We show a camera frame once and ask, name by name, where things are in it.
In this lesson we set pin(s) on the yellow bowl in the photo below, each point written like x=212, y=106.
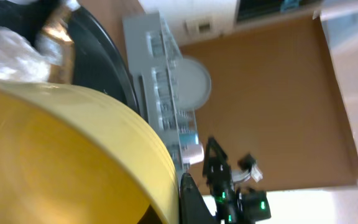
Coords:
x=70, y=154

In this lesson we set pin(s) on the grey round plate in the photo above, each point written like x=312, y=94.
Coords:
x=194, y=84

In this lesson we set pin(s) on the crumpled white napkin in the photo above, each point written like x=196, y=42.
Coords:
x=19, y=61

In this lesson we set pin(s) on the gold snack wrapper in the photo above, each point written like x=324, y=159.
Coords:
x=55, y=44

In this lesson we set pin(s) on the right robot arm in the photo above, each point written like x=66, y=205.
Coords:
x=232, y=204

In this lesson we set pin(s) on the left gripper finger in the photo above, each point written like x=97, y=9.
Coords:
x=193, y=209

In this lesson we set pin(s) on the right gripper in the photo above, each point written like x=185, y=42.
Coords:
x=217, y=171

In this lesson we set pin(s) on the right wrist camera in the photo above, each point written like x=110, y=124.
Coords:
x=248, y=169

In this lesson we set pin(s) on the grey dishwasher rack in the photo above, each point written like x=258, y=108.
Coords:
x=152, y=55

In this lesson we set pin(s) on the round black serving tray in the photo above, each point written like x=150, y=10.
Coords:
x=98, y=63

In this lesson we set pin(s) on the pink cup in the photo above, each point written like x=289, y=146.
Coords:
x=192, y=154

